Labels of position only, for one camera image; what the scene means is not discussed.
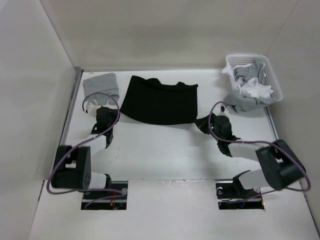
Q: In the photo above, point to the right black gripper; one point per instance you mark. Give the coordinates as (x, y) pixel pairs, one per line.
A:
(202, 123)

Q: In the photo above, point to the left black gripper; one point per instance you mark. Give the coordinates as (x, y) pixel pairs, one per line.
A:
(115, 113)

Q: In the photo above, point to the black tank top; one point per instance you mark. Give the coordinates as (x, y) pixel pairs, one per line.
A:
(151, 102)

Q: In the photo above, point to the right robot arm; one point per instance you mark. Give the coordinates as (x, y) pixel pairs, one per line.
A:
(279, 166)

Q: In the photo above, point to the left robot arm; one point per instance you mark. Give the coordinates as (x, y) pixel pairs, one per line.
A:
(72, 169)

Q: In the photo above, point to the folded grey tank top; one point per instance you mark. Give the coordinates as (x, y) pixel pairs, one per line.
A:
(106, 83)

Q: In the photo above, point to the grey tank top in basket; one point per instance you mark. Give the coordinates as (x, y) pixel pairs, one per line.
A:
(246, 104)

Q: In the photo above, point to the white tank top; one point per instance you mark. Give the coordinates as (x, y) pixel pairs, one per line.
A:
(249, 80)

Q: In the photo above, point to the white plastic basket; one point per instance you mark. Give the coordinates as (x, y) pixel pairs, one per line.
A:
(241, 59)

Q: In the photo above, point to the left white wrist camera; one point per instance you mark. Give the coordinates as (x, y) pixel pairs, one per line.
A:
(91, 107)

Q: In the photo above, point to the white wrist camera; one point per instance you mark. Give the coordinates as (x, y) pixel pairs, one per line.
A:
(224, 111)
(91, 107)

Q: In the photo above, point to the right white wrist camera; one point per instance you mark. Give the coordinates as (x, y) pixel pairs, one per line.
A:
(224, 111)

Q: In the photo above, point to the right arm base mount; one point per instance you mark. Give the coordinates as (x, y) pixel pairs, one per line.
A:
(231, 195)

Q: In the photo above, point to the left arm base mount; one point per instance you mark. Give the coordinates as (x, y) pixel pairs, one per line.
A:
(114, 200)

